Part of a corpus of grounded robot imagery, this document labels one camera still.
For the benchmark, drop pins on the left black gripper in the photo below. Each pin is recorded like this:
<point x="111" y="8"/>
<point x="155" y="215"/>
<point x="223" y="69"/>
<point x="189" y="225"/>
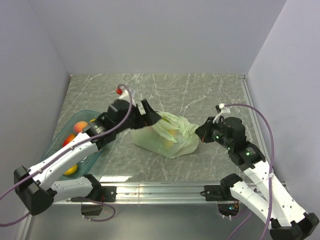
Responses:
<point x="149" y="118"/>

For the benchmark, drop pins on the yellow lemon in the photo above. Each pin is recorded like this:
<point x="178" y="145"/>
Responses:
<point x="71" y="170"/>

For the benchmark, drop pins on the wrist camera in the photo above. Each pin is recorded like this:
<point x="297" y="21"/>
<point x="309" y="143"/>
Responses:
<point x="222" y="110"/>
<point x="124" y="95"/>

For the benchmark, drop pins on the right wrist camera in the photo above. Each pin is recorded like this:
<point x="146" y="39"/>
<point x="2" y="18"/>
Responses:
<point x="222" y="110"/>

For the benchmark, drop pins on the aluminium rail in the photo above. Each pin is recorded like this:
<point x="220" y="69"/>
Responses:
<point x="261" y="127"/>
<point x="143" y="193"/>

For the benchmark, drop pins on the fruit inside bag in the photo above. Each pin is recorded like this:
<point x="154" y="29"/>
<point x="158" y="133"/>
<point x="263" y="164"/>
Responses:
<point x="170" y="140"/>

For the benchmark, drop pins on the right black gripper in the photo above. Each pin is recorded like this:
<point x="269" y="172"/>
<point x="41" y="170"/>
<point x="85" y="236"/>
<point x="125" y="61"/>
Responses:
<point x="203" y="131"/>

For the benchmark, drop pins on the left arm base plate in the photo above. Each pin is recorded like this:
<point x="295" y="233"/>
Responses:
<point x="107" y="193"/>

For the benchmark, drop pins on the aluminium rail right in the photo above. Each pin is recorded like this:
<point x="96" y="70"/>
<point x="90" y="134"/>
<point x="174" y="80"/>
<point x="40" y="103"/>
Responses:
<point x="261" y="127"/>

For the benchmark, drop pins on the peach in tray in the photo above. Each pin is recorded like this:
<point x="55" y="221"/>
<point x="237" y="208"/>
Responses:
<point x="79" y="126"/>

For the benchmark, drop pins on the green plastic bag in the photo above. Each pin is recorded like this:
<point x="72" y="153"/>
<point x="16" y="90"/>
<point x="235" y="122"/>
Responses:
<point x="152" y="138"/>

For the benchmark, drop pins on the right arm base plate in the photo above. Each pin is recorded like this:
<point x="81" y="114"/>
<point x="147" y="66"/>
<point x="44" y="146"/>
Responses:
<point x="212" y="193"/>

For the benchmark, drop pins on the red chili pepper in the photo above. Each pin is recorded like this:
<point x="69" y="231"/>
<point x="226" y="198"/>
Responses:
<point x="69" y="139"/>

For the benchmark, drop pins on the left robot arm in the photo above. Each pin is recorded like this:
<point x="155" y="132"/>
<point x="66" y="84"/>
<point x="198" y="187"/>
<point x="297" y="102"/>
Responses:
<point x="38" y="187"/>

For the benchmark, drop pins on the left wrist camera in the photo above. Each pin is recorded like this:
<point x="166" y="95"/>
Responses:
<point x="124" y="95"/>

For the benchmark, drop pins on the aluminium rail front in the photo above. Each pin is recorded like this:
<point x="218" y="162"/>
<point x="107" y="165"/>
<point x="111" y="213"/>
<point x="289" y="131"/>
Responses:
<point x="143" y="193"/>

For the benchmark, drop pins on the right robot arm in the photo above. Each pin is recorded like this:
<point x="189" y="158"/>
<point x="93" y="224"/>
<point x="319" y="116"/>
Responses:
<point x="284" y="217"/>

